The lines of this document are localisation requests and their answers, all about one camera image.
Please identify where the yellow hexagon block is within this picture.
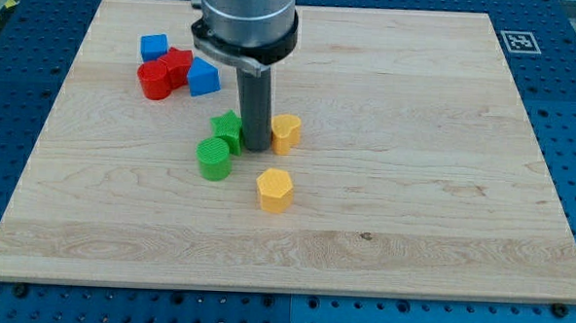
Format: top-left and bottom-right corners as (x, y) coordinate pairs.
(256, 167), (295, 214)

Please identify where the red star block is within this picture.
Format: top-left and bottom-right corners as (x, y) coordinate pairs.
(158, 48), (194, 90)

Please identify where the red cylinder block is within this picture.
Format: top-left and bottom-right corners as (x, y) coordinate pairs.
(137, 60), (172, 100)

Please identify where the green cylinder block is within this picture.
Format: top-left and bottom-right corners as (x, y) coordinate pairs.
(196, 137), (232, 181)

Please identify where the yellow heart block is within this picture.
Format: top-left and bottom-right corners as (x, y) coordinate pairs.
(271, 114), (302, 156)

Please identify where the wooden board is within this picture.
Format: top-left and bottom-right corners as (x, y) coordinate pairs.
(0, 0), (576, 304)

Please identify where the blue cube block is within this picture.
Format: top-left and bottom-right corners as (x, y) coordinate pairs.
(140, 33), (168, 62)

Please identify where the blue triangle block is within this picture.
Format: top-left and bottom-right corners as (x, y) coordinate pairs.
(187, 57), (221, 96)

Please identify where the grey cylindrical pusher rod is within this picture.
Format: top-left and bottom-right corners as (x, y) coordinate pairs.
(236, 67), (272, 152)

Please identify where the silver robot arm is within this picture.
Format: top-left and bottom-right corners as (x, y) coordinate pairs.
(191, 0), (299, 152)

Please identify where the green star block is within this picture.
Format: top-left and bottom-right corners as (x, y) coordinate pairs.
(210, 110), (242, 156)

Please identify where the white fiducial marker tag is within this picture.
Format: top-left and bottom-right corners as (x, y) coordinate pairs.
(500, 30), (541, 54)

